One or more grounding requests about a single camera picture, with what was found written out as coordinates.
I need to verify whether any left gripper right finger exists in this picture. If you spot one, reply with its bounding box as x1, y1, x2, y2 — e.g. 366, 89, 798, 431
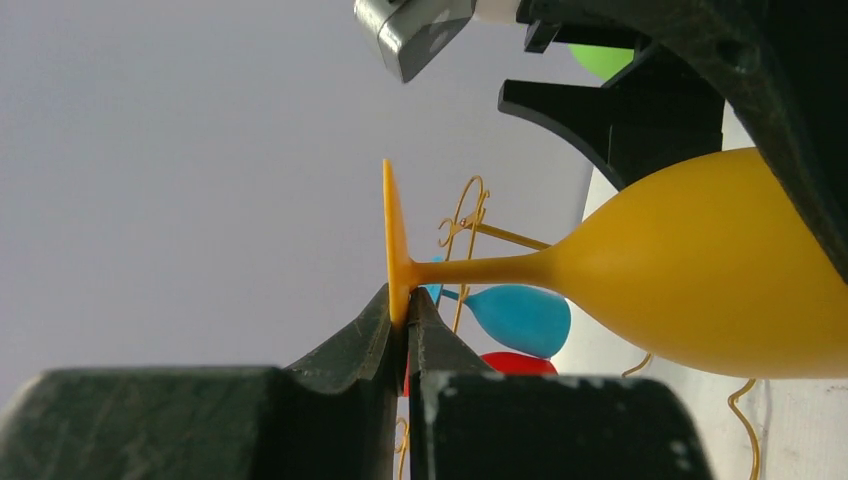
408, 288, 712, 479

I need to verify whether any tall gold wire glass rack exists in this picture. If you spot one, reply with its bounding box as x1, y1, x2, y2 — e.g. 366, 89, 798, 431
394, 175, 762, 480

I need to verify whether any red plastic goblet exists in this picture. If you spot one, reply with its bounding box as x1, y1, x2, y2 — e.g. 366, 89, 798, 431
425, 351, 557, 375

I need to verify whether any blue plastic goblet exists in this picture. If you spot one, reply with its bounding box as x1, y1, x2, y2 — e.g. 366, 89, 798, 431
425, 284, 572, 359

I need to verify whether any orange plastic goblet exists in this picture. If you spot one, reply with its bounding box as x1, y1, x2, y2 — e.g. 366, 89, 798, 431
382, 146, 848, 380

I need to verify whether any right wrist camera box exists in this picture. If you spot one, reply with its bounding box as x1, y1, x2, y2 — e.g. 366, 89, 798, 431
352, 0, 525, 85

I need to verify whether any green plastic goblet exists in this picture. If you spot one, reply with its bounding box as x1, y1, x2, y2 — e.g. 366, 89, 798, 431
569, 44, 634, 82

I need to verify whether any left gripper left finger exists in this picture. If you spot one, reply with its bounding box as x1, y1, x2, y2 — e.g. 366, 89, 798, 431
1, 289, 398, 479

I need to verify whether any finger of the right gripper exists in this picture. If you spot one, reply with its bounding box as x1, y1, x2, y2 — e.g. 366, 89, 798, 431
516, 1, 847, 274
498, 49, 725, 190

